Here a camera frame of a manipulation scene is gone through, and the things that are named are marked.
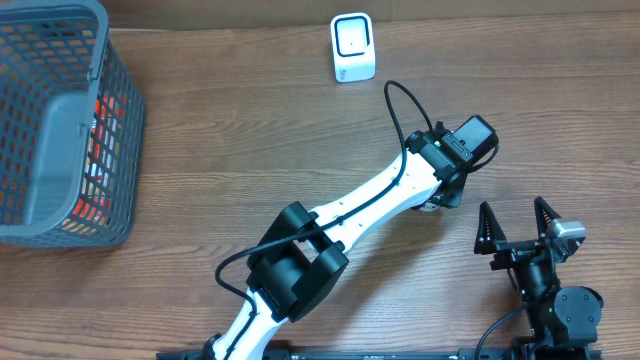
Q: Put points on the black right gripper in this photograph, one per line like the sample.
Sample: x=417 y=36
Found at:
x=520 y=253

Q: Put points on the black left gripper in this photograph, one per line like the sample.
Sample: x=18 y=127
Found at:
x=451 y=198

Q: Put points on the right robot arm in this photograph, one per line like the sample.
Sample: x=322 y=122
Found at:
x=563 y=320

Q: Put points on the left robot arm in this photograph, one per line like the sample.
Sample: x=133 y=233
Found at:
x=304 y=252

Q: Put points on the white barcode scanner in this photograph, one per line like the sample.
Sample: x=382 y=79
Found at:
x=353 y=47

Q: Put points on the long orange noodle package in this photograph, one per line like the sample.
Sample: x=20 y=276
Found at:
x=100 y=165

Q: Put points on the grey plastic mesh basket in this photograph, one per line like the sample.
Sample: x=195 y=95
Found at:
x=57 y=59

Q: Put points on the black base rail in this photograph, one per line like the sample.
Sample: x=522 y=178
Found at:
x=461 y=354

